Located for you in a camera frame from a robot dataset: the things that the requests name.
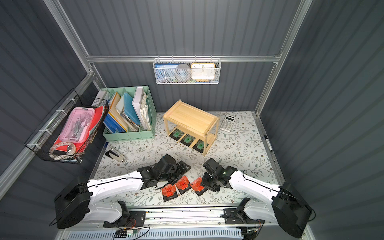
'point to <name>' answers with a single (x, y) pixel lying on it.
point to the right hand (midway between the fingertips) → (203, 184)
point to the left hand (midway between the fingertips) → (188, 171)
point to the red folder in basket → (78, 146)
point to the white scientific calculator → (228, 123)
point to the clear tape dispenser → (71, 149)
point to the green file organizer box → (132, 114)
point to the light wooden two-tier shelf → (192, 127)
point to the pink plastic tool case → (77, 128)
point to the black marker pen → (268, 143)
